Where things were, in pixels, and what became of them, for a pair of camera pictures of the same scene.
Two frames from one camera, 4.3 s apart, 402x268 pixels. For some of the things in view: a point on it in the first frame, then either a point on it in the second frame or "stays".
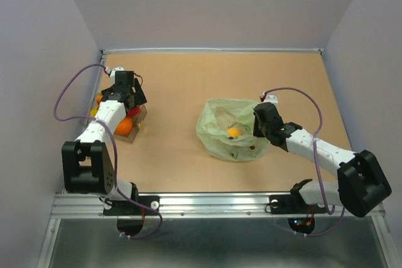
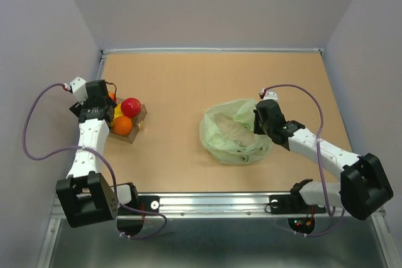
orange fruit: (124, 126) stays
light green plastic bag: (217, 117) stays
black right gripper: (256, 131) stays
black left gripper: (139, 98) → (78, 107)
